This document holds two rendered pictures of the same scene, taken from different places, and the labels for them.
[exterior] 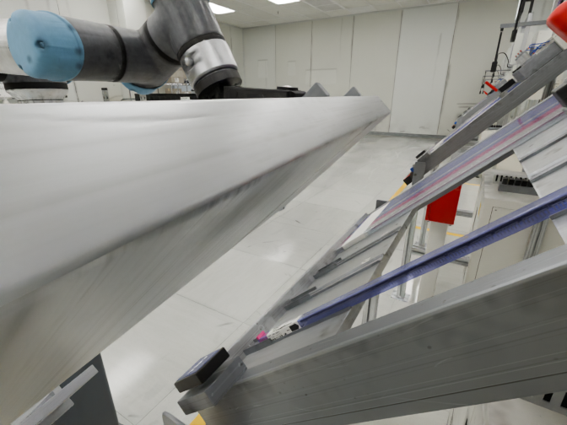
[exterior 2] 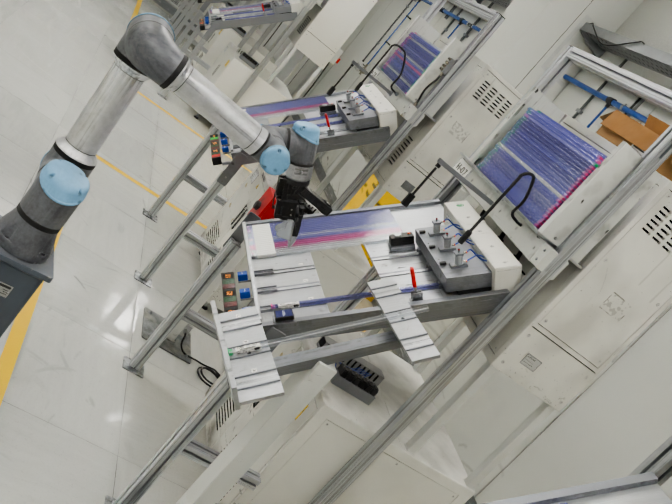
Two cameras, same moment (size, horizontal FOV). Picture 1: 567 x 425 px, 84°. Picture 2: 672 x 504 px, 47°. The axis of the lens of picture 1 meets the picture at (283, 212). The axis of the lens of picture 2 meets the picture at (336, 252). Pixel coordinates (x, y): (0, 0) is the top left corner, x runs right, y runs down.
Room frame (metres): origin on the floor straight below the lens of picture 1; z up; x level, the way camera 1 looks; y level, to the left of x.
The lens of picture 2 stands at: (-0.87, 1.70, 1.50)
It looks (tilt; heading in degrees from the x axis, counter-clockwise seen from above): 14 degrees down; 305
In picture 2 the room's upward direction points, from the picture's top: 41 degrees clockwise
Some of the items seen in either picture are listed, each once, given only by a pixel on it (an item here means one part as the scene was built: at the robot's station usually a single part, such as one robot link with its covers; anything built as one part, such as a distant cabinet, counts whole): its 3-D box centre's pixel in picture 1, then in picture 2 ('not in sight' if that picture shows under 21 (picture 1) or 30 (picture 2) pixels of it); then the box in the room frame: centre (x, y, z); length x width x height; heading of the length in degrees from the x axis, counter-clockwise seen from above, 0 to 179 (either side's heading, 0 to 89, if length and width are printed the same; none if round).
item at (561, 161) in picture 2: not in sight; (546, 172); (0.25, -0.49, 1.52); 0.51 x 0.13 x 0.27; 149
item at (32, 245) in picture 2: not in sight; (31, 228); (0.63, 0.61, 0.60); 0.15 x 0.15 x 0.10
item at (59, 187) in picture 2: not in sight; (57, 192); (0.64, 0.60, 0.72); 0.13 x 0.12 x 0.14; 151
